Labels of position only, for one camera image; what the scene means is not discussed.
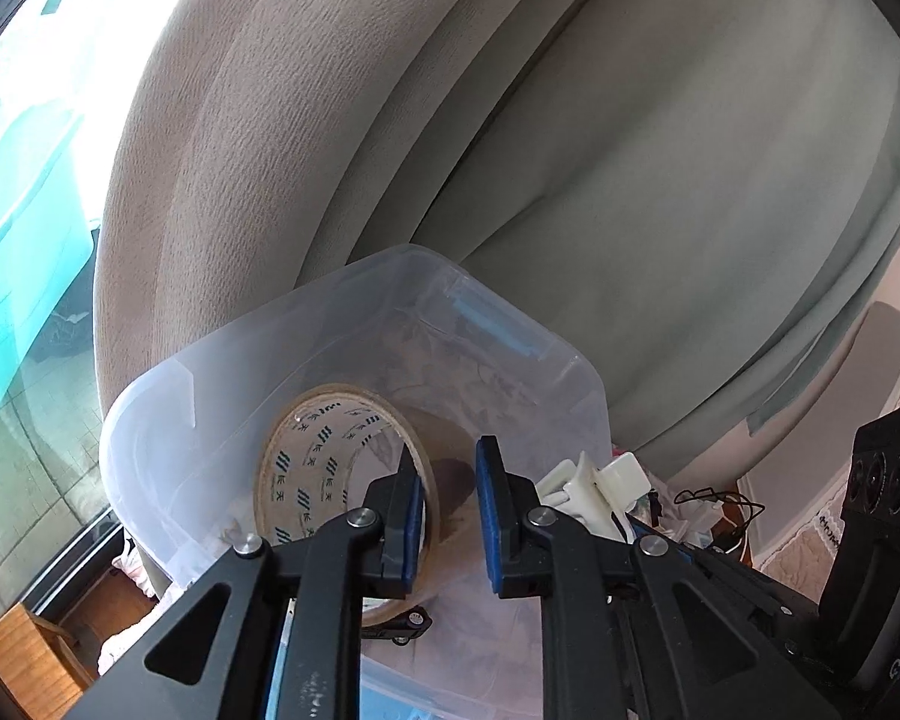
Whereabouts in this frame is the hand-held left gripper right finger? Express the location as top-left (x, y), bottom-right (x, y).
top-left (474, 433), bottom-right (847, 720)

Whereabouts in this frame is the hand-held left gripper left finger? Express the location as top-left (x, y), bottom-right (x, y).
top-left (60, 444), bottom-right (428, 720)

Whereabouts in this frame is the brown packing tape roll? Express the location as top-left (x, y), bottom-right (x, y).
top-left (255, 384), bottom-right (445, 627)

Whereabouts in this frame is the clear plastic storage container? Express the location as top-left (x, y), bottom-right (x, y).
top-left (99, 244), bottom-right (613, 720)

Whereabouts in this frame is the beige quilted cloth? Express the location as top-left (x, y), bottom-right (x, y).
top-left (754, 514), bottom-right (845, 605)

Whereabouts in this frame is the small black metal clip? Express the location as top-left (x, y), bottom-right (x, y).
top-left (360, 606), bottom-right (431, 644)

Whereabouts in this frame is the white plastic clip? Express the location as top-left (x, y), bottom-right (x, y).
top-left (536, 451), bottom-right (650, 541)

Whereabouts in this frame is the pink cloth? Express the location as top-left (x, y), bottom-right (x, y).
top-left (97, 531), bottom-right (167, 677)

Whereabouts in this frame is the grey-green curtain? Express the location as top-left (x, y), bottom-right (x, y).
top-left (349, 0), bottom-right (900, 481)

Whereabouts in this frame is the wooden stool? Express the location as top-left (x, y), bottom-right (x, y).
top-left (0, 600), bottom-right (98, 715)

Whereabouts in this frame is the beige curtain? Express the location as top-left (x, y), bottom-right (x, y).
top-left (94, 0), bottom-right (646, 421)

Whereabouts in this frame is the thin black cable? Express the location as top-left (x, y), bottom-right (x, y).
top-left (673, 486), bottom-right (767, 541)

